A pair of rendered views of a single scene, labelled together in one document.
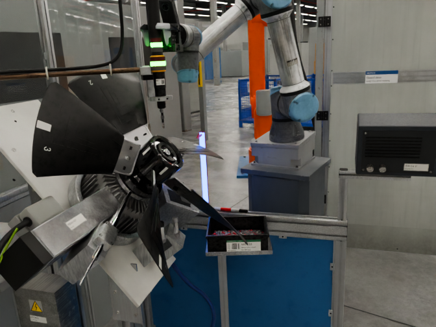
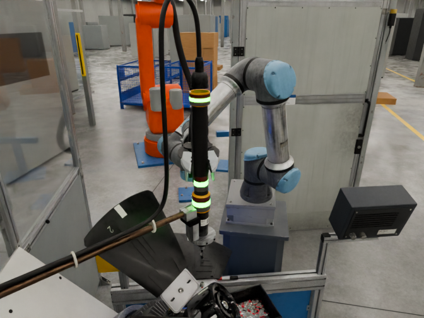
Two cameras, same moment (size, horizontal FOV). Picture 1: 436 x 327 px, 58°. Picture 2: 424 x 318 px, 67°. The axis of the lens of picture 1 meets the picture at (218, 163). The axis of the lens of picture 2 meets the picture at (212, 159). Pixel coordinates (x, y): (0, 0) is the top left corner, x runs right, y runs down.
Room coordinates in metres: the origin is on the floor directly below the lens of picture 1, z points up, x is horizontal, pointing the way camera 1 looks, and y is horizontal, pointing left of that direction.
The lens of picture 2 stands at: (0.57, 0.39, 1.85)
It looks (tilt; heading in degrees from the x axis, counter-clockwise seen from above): 23 degrees down; 337
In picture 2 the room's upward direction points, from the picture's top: straight up
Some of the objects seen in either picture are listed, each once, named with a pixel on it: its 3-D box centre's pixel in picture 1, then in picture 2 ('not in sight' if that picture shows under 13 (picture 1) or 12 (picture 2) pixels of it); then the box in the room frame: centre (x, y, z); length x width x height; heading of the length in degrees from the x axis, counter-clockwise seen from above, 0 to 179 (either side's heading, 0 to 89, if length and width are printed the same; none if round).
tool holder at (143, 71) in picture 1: (156, 83); (198, 221); (1.18, 0.17, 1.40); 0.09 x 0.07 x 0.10; 108
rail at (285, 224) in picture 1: (231, 220); (221, 286); (1.50, -0.04, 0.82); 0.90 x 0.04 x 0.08; 73
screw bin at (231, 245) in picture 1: (237, 233); (244, 313); (1.32, -0.06, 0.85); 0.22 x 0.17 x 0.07; 87
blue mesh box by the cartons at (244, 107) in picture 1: (270, 100); (146, 83); (8.30, -1.17, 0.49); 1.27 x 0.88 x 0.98; 146
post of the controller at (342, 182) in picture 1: (342, 194); (323, 253); (1.37, -0.45, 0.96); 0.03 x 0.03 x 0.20; 73
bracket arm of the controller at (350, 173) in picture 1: (374, 174); (349, 236); (1.34, -0.55, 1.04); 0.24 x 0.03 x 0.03; 73
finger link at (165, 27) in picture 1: (165, 34); (212, 169); (1.18, 0.13, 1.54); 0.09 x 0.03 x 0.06; 173
